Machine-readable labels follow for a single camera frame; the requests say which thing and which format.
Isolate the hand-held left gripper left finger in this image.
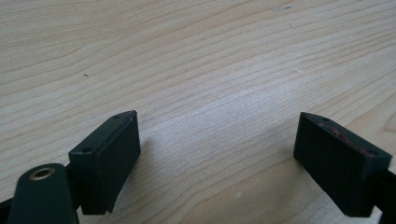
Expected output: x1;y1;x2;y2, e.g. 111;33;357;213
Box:
68;109;142;216

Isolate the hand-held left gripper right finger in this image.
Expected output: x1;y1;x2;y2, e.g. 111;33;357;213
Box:
292;111;393;218

